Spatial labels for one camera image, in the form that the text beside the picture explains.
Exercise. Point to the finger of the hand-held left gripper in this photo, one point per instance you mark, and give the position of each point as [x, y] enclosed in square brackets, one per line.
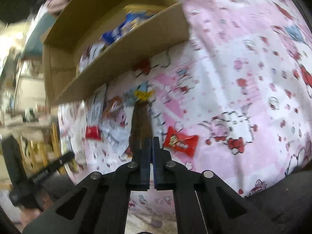
[52, 168]

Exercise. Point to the teal padded bed board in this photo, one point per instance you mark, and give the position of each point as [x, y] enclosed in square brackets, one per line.
[36, 39]

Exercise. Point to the red snack packet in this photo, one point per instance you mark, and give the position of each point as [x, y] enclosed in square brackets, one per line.
[180, 141]

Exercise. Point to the person's left hand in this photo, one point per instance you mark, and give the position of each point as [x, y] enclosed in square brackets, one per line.
[30, 217]

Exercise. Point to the cardboard box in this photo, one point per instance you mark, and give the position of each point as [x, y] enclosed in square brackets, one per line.
[136, 51]

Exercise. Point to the dark brown snack bar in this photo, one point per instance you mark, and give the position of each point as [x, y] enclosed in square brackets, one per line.
[141, 124]

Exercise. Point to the blue and yellow snack packet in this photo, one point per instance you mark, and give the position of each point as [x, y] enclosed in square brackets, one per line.
[141, 11]

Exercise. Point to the white and red snack bar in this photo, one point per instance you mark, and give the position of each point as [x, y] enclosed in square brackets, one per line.
[96, 107]
[91, 54]

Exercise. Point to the pink cloth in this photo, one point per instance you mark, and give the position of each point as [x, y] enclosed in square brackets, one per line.
[57, 4]

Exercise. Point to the pink printed bed sheet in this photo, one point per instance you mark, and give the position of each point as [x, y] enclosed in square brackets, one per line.
[231, 90]

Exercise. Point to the yellow rack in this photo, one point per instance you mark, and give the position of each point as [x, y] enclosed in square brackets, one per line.
[48, 146]

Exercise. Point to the person's dark grey pants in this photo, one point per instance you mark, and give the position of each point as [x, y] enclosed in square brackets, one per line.
[280, 204]

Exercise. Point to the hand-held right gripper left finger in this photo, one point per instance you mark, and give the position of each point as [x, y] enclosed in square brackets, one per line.
[146, 163]

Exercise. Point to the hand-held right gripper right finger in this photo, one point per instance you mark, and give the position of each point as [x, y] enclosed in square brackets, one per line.
[158, 163]

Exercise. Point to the clear white snack packet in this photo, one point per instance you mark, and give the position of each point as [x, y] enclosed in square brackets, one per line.
[115, 131]

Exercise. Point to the blue and white snack packet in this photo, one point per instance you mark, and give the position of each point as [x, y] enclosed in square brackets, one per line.
[117, 31]

